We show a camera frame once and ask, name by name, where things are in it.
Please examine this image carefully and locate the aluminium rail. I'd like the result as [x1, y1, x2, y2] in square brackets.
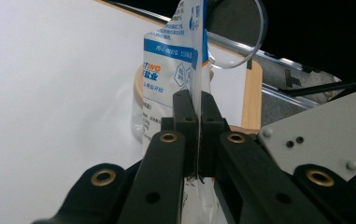
[207, 31, 321, 108]

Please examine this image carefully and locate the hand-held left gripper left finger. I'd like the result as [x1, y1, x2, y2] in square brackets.
[161, 89, 200, 178]

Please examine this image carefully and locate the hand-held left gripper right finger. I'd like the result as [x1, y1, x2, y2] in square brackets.
[198, 91, 232, 178]

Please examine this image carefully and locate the white table mat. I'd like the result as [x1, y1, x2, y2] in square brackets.
[0, 0, 249, 224]

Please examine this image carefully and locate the black stand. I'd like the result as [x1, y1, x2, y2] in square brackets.
[278, 80, 356, 98]

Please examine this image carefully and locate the clear glass pitcher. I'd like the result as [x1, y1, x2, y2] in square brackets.
[130, 0, 269, 145]

